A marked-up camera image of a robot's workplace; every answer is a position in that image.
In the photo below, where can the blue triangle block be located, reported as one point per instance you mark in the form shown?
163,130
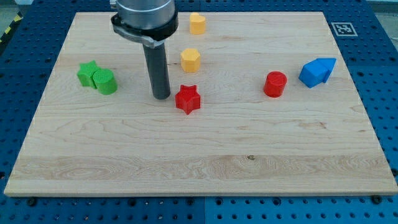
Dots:
329,64

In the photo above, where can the red star block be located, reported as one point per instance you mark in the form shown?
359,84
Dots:
188,99

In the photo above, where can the black white fiducial tag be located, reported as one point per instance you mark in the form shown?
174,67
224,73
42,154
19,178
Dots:
344,29

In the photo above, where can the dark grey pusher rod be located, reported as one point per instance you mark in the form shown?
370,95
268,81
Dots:
156,61

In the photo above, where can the red cylinder block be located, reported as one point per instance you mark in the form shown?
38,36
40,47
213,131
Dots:
274,84

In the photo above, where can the blue cube block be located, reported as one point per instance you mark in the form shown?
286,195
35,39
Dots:
314,72

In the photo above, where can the green cylinder block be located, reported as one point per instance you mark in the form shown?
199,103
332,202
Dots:
105,81

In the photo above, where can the yellow hexagon block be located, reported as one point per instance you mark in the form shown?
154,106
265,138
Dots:
190,60

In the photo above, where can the green star block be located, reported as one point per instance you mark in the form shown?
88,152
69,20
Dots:
86,72

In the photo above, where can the yellow heart block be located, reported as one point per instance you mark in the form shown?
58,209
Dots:
197,23

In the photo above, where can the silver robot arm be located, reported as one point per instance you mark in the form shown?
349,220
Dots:
150,23

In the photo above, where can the wooden board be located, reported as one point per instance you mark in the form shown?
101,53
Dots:
308,142

